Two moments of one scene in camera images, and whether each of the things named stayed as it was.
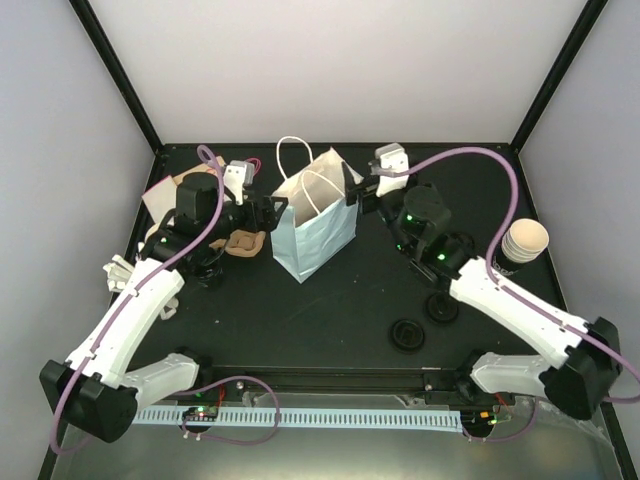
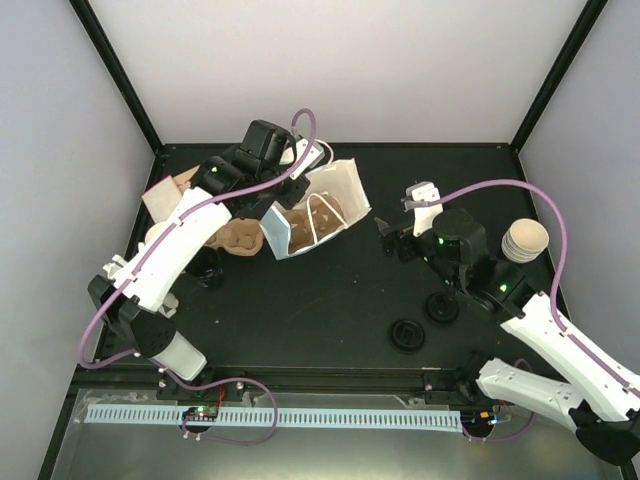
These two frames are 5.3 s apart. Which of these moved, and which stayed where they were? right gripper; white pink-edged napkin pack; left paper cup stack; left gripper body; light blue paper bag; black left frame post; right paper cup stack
Moved: left gripper body; light blue paper bag; right gripper
Stayed: left paper cup stack; black left frame post; white pink-edged napkin pack; right paper cup stack
